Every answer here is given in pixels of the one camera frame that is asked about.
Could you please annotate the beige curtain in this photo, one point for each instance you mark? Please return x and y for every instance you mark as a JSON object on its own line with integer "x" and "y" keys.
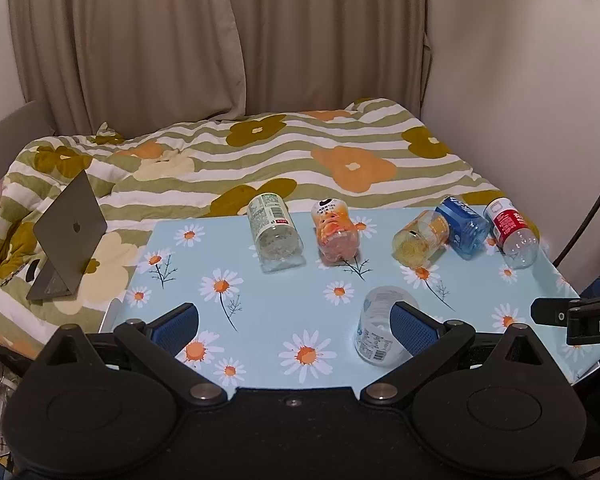
{"x": 155, "y": 35}

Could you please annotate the yellow label clear plastic cup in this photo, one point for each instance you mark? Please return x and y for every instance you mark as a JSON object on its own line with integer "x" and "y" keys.
{"x": 422, "y": 237}

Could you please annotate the grey laptop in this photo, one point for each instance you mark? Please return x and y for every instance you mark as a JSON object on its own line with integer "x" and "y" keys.
{"x": 70, "y": 230}

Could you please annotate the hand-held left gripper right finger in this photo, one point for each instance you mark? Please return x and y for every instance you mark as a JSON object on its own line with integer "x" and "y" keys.
{"x": 411, "y": 330}

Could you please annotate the grey bed headboard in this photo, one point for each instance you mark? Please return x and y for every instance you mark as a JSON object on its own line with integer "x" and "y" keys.
{"x": 10, "y": 130}

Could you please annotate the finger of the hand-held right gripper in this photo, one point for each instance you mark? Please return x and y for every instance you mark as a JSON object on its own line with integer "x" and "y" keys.
{"x": 550, "y": 312}

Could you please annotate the daisy print blue tablecloth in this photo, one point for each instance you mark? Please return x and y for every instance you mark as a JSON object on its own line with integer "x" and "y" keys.
{"x": 260, "y": 310}

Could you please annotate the striped floral blanket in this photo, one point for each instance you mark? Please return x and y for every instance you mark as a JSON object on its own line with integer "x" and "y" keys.
{"x": 280, "y": 160}

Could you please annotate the orange label clear plastic cup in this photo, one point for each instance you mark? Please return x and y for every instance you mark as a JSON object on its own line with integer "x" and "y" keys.
{"x": 335, "y": 232}

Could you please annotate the white label clear plastic cup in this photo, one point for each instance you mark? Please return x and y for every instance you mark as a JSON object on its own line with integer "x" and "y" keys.
{"x": 377, "y": 332}

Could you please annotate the red label clear plastic cup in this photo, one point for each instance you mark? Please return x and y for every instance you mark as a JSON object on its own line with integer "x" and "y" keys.
{"x": 510, "y": 230}

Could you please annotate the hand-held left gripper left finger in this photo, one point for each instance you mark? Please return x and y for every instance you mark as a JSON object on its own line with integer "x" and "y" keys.
{"x": 174, "y": 329}

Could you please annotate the blue label clear plastic cup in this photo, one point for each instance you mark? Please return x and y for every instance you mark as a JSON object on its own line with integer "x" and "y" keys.
{"x": 462, "y": 227}

